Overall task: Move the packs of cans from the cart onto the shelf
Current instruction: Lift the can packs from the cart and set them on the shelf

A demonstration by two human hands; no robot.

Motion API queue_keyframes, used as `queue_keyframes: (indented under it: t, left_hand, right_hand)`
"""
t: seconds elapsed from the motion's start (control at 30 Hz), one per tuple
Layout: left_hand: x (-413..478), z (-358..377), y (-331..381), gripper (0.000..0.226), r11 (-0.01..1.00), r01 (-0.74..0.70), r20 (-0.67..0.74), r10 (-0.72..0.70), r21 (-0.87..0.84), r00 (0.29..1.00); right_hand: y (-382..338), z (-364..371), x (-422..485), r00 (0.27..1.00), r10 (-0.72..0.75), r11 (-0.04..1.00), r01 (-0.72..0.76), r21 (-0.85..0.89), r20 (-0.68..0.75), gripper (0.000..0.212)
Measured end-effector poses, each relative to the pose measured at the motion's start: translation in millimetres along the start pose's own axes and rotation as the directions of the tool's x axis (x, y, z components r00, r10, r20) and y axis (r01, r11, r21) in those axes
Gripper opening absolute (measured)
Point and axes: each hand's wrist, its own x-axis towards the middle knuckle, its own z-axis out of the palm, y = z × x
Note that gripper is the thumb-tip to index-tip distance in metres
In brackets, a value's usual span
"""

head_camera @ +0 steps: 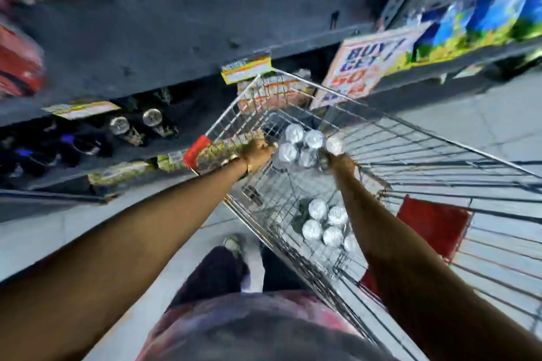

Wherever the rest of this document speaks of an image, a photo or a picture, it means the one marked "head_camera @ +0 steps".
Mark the person's right hand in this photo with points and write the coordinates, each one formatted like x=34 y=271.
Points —
x=343 y=165

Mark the person's left hand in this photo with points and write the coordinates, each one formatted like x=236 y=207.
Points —
x=259 y=154

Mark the person's right forearm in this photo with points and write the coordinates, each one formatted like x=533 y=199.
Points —
x=406 y=272

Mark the person's left forearm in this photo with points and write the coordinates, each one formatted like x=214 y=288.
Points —
x=127 y=255

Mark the red plastic cart corner bumper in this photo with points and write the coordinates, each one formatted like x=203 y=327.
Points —
x=195 y=151

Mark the yellow shelf price tag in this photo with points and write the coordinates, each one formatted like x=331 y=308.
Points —
x=169 y=159
x=118 y=173
x=245 y=69
x=80 y=109

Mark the red plastic cart seat flap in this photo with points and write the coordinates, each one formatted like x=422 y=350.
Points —
x=432 y=225

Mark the person's dark blue trousers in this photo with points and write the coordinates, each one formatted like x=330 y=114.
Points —
x=211 y=276

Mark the person's patterned shirt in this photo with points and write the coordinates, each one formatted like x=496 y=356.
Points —
x=262 y=327

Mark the white promotional sign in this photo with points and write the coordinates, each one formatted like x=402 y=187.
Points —
x=364 y=62

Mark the white sneaker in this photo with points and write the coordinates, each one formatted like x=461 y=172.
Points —
x=250 y=259

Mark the row of blue snack bags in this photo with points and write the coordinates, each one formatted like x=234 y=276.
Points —
x=474 y=22

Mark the group of dark bottles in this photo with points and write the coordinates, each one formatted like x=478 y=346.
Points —
x=46 y=153

